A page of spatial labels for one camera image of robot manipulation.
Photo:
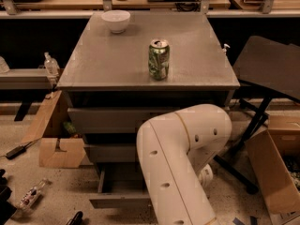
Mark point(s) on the grey bottom drawer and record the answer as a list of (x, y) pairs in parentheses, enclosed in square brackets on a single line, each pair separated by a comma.
[(120, 185)]

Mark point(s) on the grey drawer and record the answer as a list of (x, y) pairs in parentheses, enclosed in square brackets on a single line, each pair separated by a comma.
[(112, 120), (120, 185), (111, 152)]

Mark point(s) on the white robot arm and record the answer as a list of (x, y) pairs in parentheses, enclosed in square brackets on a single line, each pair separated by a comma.
[(172, 149)]

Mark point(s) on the grey top drawer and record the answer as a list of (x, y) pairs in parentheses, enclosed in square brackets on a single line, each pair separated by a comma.
[(112, 120)]

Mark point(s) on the grey drawer cabinet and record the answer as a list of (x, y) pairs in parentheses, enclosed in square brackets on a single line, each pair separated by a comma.
[(108, 70)]

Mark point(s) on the grey middle drawer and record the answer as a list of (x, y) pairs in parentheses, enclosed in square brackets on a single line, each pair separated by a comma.
[(111, 152)]

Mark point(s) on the green soda can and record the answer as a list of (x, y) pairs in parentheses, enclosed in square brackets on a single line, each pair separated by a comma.
[(159, 58)]

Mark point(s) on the white bowl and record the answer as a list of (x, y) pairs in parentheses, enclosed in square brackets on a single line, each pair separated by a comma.
[(116, 20)]

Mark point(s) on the cardboard box left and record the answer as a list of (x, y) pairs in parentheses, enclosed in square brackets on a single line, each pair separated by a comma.
[(56, 148)]

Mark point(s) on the cardboard box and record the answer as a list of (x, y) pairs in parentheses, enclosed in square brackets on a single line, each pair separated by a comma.
[(56, 148), (266, 150)]

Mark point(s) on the small white pump bottle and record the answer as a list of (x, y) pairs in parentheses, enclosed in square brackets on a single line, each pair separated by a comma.
[(226, 48)]

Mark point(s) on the clear sanitizer bottle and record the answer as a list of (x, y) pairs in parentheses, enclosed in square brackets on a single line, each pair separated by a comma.
[(51, 65)]

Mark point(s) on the black folding chair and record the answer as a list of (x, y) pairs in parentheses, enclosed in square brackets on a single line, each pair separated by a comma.
[(271, 66)]

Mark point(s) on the cardboard box right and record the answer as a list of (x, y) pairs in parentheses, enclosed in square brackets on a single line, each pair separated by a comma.
[(266, 150)]

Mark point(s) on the black tool on floor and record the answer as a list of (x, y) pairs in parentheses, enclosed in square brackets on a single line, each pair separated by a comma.
[(77, 219)]

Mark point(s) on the black power adapter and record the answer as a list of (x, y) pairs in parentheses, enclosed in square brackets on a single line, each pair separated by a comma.
[(20, 149)]

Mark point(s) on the grey low shelf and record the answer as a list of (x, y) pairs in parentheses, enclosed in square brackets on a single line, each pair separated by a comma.
[(25, 79)]

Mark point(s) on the clear bottle on floor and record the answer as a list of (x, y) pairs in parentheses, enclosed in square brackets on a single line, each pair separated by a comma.
[(33, 194)]

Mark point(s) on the black object bottom left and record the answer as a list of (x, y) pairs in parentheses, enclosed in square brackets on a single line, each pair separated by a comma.
[(7, 210)]

